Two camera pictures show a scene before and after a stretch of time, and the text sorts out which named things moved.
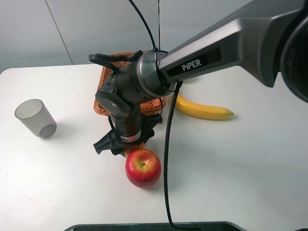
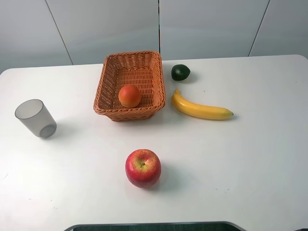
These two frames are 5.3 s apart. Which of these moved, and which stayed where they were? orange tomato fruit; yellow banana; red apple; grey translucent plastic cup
Moved: orange tomato fruit
Stayed: yellow banana; grey translucent plastic cup; red apple
